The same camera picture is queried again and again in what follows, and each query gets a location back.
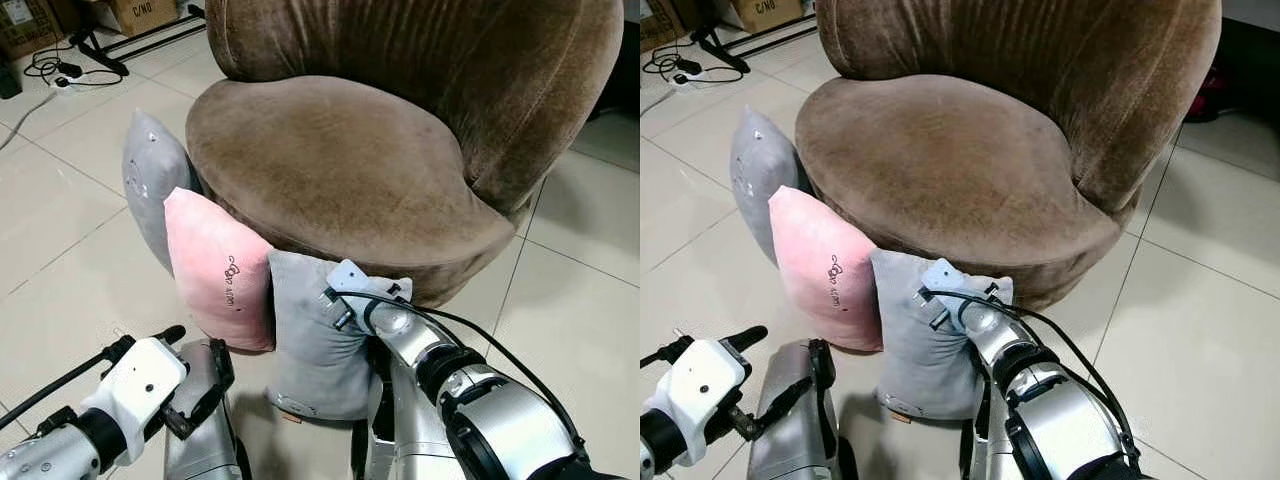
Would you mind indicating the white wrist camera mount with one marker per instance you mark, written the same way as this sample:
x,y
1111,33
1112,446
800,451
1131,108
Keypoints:
x,y
700,385
948,276
135,385
352,277

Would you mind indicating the red object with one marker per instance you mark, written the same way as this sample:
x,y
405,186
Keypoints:
x,y
1208,95

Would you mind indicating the cardboard box with label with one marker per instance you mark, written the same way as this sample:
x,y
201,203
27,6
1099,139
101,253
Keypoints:
x,y
25,25
660,22

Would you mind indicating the dark cabinet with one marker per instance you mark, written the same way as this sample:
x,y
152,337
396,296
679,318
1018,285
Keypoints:
x,y
625,70
1250,70

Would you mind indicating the black metal stand base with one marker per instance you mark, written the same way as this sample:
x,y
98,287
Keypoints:
x,y
105,55
720,50

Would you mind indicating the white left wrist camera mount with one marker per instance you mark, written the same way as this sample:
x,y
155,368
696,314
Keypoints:
x,y
700,385
135,385

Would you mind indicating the grey pillow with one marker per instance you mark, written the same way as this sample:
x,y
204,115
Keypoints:
x,y
310,360
915,360
150,180
755,170

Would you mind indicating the white power strip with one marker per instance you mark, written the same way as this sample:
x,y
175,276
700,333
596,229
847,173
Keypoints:
x,y
688,78
64,83

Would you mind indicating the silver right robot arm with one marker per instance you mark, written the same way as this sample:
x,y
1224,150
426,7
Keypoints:
x,y
500,430
1060,430

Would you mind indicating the pink pillow with print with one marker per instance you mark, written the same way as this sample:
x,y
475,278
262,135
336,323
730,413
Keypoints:
x,y
815,260
210,260

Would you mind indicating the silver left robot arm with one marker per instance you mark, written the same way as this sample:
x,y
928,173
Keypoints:
x,y
45,455
660,445

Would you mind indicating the brown velvet sofa chair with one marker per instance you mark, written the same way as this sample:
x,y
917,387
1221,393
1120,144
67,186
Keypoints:
x,y
340,160
950,160

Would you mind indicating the silver right robot leg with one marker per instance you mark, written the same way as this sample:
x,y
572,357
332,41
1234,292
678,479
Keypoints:
x,y
375,450
975,450

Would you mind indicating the silver robot leg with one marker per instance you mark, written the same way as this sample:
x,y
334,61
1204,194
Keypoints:
x,y
205,450
375,450
790,440
975,450

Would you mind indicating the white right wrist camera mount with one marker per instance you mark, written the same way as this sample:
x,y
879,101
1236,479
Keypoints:
x,y
352,277
948,276

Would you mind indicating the cardboard box with black print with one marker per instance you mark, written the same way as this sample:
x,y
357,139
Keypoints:
x,y
140,15
765,12

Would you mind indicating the silver left robot leg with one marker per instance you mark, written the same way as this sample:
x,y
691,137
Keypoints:
x,y
790,440
205,450

